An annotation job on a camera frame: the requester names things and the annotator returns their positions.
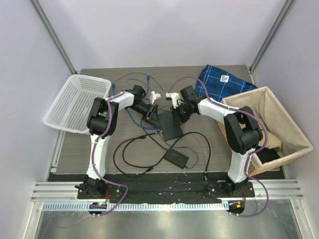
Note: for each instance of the wicker basket with beige liner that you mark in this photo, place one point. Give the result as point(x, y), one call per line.
point(284, 136)

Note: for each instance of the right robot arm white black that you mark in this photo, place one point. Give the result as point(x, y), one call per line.
point(243, 133)

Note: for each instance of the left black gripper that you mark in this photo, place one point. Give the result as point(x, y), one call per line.
point(152, 113)

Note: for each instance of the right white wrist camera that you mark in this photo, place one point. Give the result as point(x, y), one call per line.
point(173, 97)

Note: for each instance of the beige cloth in basket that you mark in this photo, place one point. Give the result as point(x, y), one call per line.
point(273, 142)

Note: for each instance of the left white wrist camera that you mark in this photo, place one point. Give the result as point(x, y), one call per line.
point(154, 96)

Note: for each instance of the blue plaid cloth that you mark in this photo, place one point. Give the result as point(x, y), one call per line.
point(221, 84)

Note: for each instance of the white perforated plastic basket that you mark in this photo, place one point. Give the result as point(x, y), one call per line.
point(71, 107)

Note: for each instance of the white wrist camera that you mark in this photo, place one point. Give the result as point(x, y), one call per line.
point(173, 97)
point(154, 96)

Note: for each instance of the black power adapter brick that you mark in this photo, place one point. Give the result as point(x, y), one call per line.
point(176, 158)

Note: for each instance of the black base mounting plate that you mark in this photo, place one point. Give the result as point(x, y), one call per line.
point(167, 188)

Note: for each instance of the black network switch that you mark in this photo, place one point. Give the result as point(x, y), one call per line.
point(169, 131)

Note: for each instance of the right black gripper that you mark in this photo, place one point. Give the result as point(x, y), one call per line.
point(180, 119)

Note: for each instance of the aluminium frame rail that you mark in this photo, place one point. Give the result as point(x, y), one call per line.
point(63, 196)

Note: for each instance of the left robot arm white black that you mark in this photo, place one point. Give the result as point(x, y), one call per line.
point(102, 122)

